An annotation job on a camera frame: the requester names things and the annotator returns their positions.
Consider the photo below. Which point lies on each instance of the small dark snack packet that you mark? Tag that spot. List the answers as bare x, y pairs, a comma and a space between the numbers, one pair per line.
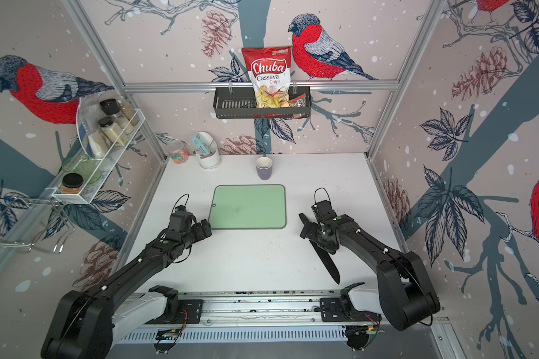
298, 102

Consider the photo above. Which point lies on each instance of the green cutting board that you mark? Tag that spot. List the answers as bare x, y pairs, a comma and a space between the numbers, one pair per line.
248, 207

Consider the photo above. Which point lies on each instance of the orange jar black lid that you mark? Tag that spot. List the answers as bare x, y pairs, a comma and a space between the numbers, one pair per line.
72, 183

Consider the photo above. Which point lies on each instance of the purple cup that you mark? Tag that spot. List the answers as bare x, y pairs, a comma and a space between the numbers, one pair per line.
264, 167

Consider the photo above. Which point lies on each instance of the green glass bowl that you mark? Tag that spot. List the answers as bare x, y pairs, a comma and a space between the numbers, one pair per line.
85, 166

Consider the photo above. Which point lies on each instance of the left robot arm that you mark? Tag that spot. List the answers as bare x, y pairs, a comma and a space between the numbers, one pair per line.
82, 324

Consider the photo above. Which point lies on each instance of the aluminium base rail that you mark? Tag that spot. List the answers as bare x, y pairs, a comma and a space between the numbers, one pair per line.
352, 316

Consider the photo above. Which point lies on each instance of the glass jar with candies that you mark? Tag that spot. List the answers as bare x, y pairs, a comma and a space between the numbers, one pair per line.
177, 151

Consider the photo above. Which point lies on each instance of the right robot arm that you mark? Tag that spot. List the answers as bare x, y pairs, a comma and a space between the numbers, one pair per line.
406, 293

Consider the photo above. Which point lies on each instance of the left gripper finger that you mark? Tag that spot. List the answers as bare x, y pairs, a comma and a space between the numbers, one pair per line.
196, 234
206, 227

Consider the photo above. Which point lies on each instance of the spice jar black lid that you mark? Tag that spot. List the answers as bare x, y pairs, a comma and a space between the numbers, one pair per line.
113, 131
111, 108

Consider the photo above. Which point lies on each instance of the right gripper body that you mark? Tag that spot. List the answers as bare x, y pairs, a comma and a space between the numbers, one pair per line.
314, 233

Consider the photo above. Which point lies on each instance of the black kitchen knife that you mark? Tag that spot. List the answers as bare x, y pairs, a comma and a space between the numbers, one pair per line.
310, 231

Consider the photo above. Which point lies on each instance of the clear acrylic wall shelf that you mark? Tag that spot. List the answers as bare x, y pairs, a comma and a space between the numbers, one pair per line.
96, 145

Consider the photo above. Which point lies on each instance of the metal wire hook rack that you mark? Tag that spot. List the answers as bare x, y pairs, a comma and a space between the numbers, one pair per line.
28, 224

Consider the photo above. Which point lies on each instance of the white utensil holder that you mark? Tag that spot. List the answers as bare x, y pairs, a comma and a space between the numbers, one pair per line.
213, 160

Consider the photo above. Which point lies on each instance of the teal packet in holder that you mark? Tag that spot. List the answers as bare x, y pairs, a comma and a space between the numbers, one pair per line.
199, 146

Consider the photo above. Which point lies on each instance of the red Chuba chips bag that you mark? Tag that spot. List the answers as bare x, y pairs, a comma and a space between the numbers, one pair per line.
269, 72

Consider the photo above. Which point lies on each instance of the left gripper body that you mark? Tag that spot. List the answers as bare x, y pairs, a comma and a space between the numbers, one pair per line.
187, 239

